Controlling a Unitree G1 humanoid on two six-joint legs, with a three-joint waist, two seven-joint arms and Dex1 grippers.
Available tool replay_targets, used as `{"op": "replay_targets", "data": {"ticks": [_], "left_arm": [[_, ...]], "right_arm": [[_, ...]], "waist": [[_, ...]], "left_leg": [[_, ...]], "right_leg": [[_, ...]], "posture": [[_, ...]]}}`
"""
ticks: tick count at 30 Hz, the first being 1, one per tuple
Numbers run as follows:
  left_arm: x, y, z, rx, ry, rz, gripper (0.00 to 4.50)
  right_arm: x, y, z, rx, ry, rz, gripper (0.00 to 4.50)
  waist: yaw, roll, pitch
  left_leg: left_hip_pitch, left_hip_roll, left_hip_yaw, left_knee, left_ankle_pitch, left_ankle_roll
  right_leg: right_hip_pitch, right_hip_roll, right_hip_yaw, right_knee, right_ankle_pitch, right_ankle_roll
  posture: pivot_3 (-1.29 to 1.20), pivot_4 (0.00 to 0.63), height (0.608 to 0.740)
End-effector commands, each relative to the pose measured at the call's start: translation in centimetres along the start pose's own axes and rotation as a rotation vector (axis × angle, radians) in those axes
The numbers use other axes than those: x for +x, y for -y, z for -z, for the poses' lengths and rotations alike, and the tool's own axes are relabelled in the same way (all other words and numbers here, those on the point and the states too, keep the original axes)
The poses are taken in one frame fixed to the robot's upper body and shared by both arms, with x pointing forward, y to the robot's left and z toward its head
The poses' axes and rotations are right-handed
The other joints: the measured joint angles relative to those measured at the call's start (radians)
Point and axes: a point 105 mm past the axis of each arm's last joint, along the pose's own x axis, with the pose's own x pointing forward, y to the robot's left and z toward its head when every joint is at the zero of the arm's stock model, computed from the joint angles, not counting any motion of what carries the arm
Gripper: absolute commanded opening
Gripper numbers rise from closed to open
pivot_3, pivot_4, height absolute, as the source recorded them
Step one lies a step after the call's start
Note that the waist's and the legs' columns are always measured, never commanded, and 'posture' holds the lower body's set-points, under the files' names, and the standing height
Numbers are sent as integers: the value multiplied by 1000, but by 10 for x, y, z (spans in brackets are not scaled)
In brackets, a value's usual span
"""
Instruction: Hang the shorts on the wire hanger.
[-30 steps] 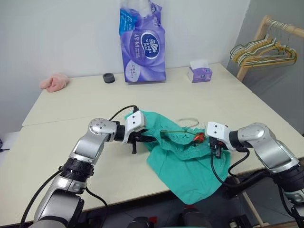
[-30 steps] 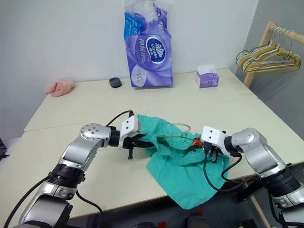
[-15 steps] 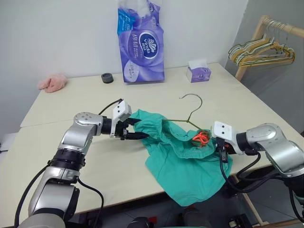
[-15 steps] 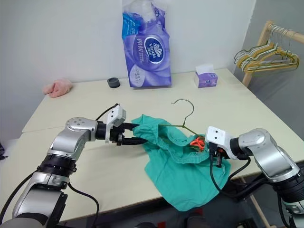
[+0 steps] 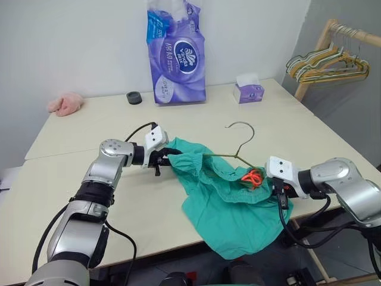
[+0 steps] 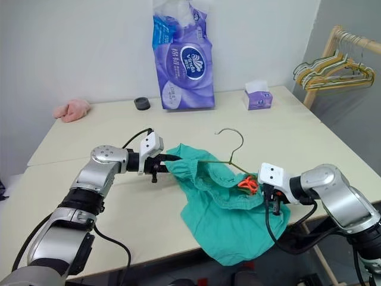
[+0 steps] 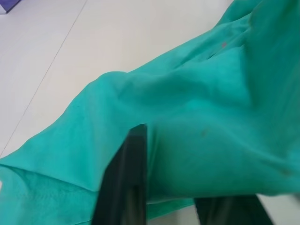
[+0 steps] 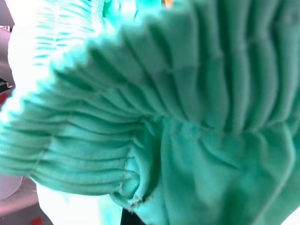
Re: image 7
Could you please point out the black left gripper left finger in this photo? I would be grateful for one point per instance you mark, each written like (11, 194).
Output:
(126, 178)

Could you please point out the green shorts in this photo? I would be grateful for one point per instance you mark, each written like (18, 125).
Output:
(187, 105)

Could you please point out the purple tissue roll pack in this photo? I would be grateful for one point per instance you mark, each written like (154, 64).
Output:
(12, 5)

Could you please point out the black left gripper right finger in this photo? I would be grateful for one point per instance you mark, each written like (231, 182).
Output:
(232, 211)

